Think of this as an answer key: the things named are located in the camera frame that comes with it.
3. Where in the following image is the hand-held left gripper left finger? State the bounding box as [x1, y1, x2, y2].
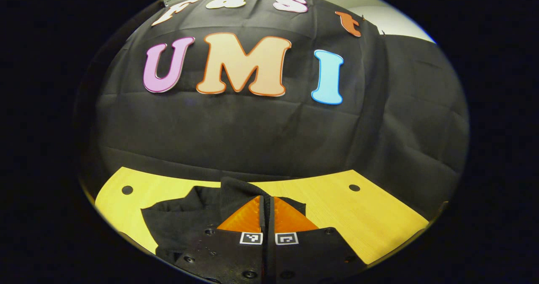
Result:
[173, 196, 267, 284]

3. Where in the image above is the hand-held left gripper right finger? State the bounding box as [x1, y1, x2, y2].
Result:
[268, 196, 367, 284]

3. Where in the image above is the black button shirt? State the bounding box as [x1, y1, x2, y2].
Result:
[141, 177, 307, 268]

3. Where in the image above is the black backdrop cloth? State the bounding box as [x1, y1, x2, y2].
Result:
[78, 0, 470, 221]

